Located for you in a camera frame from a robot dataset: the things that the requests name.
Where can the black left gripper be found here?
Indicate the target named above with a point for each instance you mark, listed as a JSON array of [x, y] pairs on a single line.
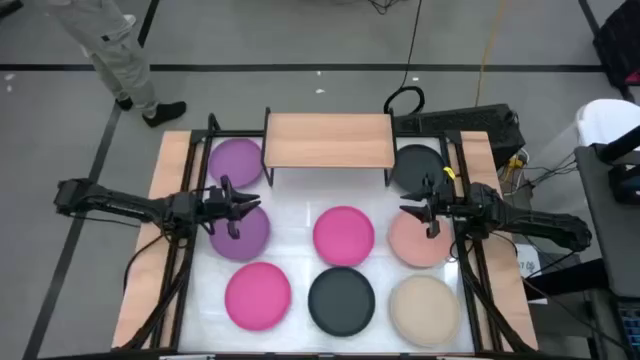
[[217, 205]]

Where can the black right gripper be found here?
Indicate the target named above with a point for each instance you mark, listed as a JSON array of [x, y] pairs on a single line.
[[437, 205]]

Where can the dark grey round plate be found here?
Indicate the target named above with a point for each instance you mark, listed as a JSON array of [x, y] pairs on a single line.
[[412, 165], [341, 301]]

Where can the purple round plate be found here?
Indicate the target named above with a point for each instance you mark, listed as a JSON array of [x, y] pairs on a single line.
[[252, 242], [235, 160]]

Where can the salmon round plate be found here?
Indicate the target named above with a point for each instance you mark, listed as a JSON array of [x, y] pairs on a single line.
[[415, 247]]

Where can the pink round plate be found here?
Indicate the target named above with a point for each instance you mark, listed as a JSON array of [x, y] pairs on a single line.
[[343, 236], [257, 296]]

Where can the beige round plate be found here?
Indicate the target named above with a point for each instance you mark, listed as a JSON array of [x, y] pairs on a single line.
[[425, 310]]

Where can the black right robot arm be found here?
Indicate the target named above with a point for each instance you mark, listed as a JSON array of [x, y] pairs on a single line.
[[540, 222]]

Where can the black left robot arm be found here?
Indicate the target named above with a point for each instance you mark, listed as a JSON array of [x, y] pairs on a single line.
[[125, 205]]

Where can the wooden shelf with black legs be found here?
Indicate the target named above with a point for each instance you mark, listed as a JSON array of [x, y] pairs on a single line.
[[325, 140]]

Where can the white glossy table mat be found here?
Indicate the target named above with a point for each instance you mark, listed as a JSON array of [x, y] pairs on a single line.
[[300, 200]]

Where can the yellow plug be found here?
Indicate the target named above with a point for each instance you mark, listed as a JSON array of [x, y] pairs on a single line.
[[515, 162]]

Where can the white paper label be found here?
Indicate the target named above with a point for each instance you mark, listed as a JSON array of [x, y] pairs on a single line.
[[529, 260]]

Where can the person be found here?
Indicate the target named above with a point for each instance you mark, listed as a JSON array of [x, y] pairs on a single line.
[[115, 55]]

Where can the grey side desk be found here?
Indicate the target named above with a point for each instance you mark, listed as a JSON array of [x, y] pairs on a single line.
[[610, 240]]

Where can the white plastic container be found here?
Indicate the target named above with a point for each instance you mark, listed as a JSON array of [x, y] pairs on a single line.
[[607, 120]]

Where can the black desk equipment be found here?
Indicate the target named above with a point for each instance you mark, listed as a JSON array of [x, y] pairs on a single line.
[[625, 182]]

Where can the laptop keyboard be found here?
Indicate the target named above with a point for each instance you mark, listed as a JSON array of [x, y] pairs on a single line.
[[631, 322]]

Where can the black fabric bag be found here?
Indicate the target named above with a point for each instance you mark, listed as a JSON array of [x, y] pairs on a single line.
[[620, 45]]

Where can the black aluminium table frame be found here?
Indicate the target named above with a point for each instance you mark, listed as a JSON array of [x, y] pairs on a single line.
[[225, 133]]

